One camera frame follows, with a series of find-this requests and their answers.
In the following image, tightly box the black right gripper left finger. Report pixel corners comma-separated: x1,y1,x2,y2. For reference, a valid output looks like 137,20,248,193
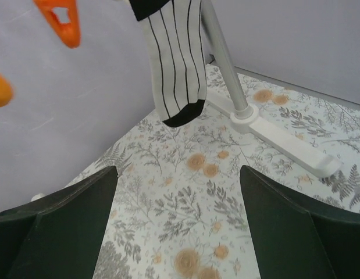
0,166,118,278

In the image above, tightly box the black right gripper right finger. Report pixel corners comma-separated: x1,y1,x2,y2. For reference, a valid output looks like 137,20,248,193
240,166,360,278

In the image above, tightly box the white round clip hanger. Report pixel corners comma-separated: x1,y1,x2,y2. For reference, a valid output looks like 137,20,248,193
0,0,81,110

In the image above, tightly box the white black pinstripe sock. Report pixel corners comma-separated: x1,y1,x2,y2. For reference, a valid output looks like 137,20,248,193
130,0,207,127

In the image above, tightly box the floral patterned table mat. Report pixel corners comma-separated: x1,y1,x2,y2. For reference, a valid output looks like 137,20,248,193
79,74,360,278

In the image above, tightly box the white drying rack stand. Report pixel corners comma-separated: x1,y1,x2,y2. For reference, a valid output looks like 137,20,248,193
31,0,345,203

